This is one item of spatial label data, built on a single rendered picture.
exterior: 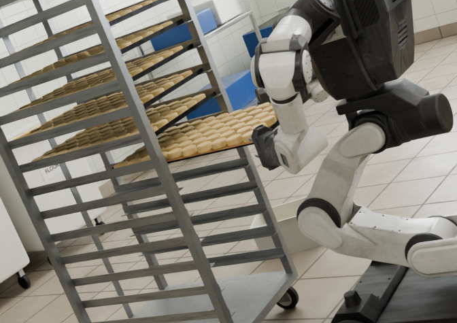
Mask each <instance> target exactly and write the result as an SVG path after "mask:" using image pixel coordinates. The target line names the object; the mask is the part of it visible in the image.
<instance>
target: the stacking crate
mask: <svg viewBox="0 0 457 323"><path fill-rule="evenodd" d="M284 14H285V13H283V14H279V15H277V16H275V17H273V18H272V19H270V20H268V21H266V22H264V23H263V24H261V25H259V26H258V29H259V31H260V34H261V36H262V38H266V37H269V36H270V34H271V33H272V32H273V26H272V25H273V23H274V22H275V21H276V20H279V19H280V18H281V17H282V16H283V15H284ZM242 37H243V40H244V42H245V44H246V48H247V49H248V52H249V55H250V57H251V58H253V56H254V55H255V47H257V45H258V43H259V41H258V38H257V36H256V33H255V30H254V29H252V30H251V31H249V32H247V33H245V34H244V35H243V36H242Z"/></svg>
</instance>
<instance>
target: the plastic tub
mask: <svg viewBox="0 0 457 323"><path fill-rule="evenodd" d="M305 198H306V197H303V198H301V199H297V200H294V201H290V202H287V203H283V204H280V205H276V206H273V207H272V209H273V212H274V214H275V217H276V220H277V223H278V224H279V227H280V230H281V232H282V235H283V237H284V240H285V242H286V245H287V247H288V250H289V252H290V254H292V253H295V252H300V251H303V250H307V249H309V248H314V247H317V246H320V244H319V243H317V242H315V241H313V240H311V239H309V238H308V237H306V236H305V235H304V234H303V233H302V232H301V230H300V228H299V225H298V222H297V210H298V208H299V206H300V204H301V203H302V202H303V201H304V200H305ZM266 225H267V224H266V222H265V219H264V217H263V214H257V215H256V216H255V218H254V220H253V222H252V224H251V227H250V228H257V227H262V226H266ZM254 240H255V242H256V245H257V247H258V250H266V249H271V248H275V244H274V242H273V240H272V237H271V236H270V237H261V238H256V239H254Z"/></svg>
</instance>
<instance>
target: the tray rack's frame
mask: <svg viewBox="0 0 457 323"><path fill-rule="evenodd" d="M32 1H33V3H34V5H35V8H36V10H37V13H40V12H42V11H44V10H47V9H48V8H47V5H46V3H45V1H44V0H32ZM42 24H43V26H44V28H45V30H46V33H47V35H48V36H51V35H53V34H55V33H58V31H57V29H56V26H55V24H54V21H53V19H52V18H51V19H49V20H46V21H43V22H42ZM2 39H3V41H4V43H5V46H6V48H7V51H8V52H9V54H10V55H11V54H13V53H15V49H14V47H13V45H12V43H11V41H10V39H9V36H6V37H3V38H2ZM54 51H55V53H56V56H57V58H61V57H64V56H67V55H68V54H67V51H66V49H65V47H64V46H61V47H59V48H56V49H54ZM14 66H15V68H16V70H17V72H18V75H19V76H20V78H23V77H25V76H26V74H25V72H24V69H23V68H22V65H21V63H20V62H18V63H14ZM0 155H1V157H2V159H3V162H4V163H5V166H6V167H7V170H8V172H9V174H10V176H11V178H12V181H13V183H14V185H15V187H16V189H17V191H18V194H19V195H20V198H21V200H22V202H23V204H24V206H25V208H26V211H27V213H28V215H29V217H30V219H31V221H32V223H33V226H34V227H35V230H36V232H37V234H38V236H39V238H40V241H41V243H42V245H43V247H44V249H45V251H46V254H47V255H48V258H49V259H50V262H51V264H52V266H53V268H54V271H55V273H56V275H57V277H58V279H59V282H60V283H61V286H62V287H63V290H64V292H65V294H66V296H67V298H68V300H69V303H70V305H71V307H72V309H73V312H74V314H75V316H76V318H77V319H78V322H79V323H92V322H91V321H90V318H89V316H88V314H87V312H86V310H85V307H84V305H83V303H82V301H81V298H80V296H79V294H78V292H77V290H76V288H75V286H74V284H73V281H72V279H71V277H70V275H69V272H68V270H67V268H66V266H65V264H64V262H63V259H62V258H61V255H60V253H59V251H58V249H57V247H56V244H55V242H54V240H53V238H52V236H51V234H50V231H49V230H48V227H47V225H46V223H45V221H44V219H43V216H42V214H41V212H40V210H39V208H38V206H37V203H36V202H35V199H34V197H33V195H32V193H31V190H30V188H29V186H28V184H27V181H26V180H25V178H24V175H23V174H22V171H21V169H20V167H19V165H18V162H17V160H16V158H15V156H14V153H13V152H12V149H11V147H10V145H9V143H8V141H7V139H6V137H5V134H4V132H3V130H2V128H1V125H0ZM100 156H101V158H102V161H103V163H104V165H110V164H114V163H115V162H114V159H113V157H112V155H111V153H110V151H108V152H104V153H100ZM59 165H60V167H61V170H62V172H63V174H64V176H65V179H66V180H68V179H72V176H71V174H70V172H69V170H68V168H67V166H66V163H61V164H59ZM70 190H71V192H72V194H73V197H74V199H75V201H76V203H77V204H78V203H83V201H82V199H81V196H80V194H79V192H78V189H77V188H76V187H73V188H70ZM81 214H82V217H83V219H84V221H85V223H86V225H87V227H91V226H93V224H92V221H91V219H90V216H89V215H88V212H87V211H81ZM91 236H92V239H93V241H94V243H95V245H96V247H97V249H98V250H104V248H103V246H102V243H101V241H100V239H99V236H98V235H91ZM145 259H146V261H147V263H148V266H149V267H150V266H155V265H159V263H158V261H157V259H156V256H155V254H153V255H147V256H145ZM102 261H103V263H104V265H105V268H106V269H107V272H108V273H114V270H113V268H112V266H111V263H110V261H109V259H108V258H102ZM153 277H154V280H155V282H156V284H157V286H158V289H159V290H158V291H163V290H173V289H179V288H189V287H195V286H204V284H203V281H199V282H190V283H184V284H174V285H168V284H167V281H166V279H165V276H164V275H153ZM216 281H217V284H219V287H220V288H223V287H225V289H224V290H223V291H222V292H221V293H222V296H223V298H224V301H225V303H226V306H227V308H229V310H230V311H235V313H234V314H233V315H232V319H233V322H234V323H261V322H262V321H263V320H264V319H265V317H266V316H267V315H268V313H269V312H270V311H271V310H272V309H273V307H274V306H275V305H276V303H277V302H279V303H282V302H289V301H290V299H289V297H288V294H287V289H289V287H290V286H291V285H292V284H293V282H294V281H295V278H294V275H293V273H287V274H286V272H285V271H275V272H269V273H259V274H253V275H243V276H237V277H227V278H222V279H216ZM112 283H113V285H114V288H115V289H116V292H117V294H118V296H124V293H123V291H122V288H121V286H120V283H119V281H113V282H112ZM122 305H123V307H124V310H125V311H126V314H127V316H128V318H140V317H147V316H159V315H167V314H174V313H186V312H194V311H206V310H213V309H214V307H213V305H212V303H211V300H210V298H209V295H208V294H201V295H195V296H184V297H177V298H171V299H160V300H154V301H146V302H145V303H144V304H143V305H142V306H141V307H140V308H139V309H138V310H137V311H136V312H135V313H134V314H133V312H132V310H131V308H130V306H129V304H128V303H125V304H122ZM170 323H220V321H219V319H218V318H212V319H204V320H191V321H183V322H170Z"/></svg>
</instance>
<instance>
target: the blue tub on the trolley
mask: <svg viewBox="0 0 457 323"><path fill-rule="evenodd" d="M195 14H196V16H197V19H198V21H199V24H200V27H201V30H202V32H203V34H206V33H208V32H210V31H213V30H214V29H215V28H216V27H217V24H216V21H215V19H214V16H213V14H212V12H211V9H210V8H208V7H207V8H205V9H202V10H199V11H197V12H195ZM191 39H192V36H191V34H190V31H189V29H188V26H187V24H182V25H180V26H177V27H174V28H172V29H171V30H169V31H167V32H165V33H163V34H161V35H159V36H157V37H155V38H153V39H151V40H150V41H151V43H152V46H153V48H154V50H155V51H158V50H162V49H164V48H168V47H170V46H174V45H176V44H180V43H182V42H185V41H188V40H191Z"/></svg>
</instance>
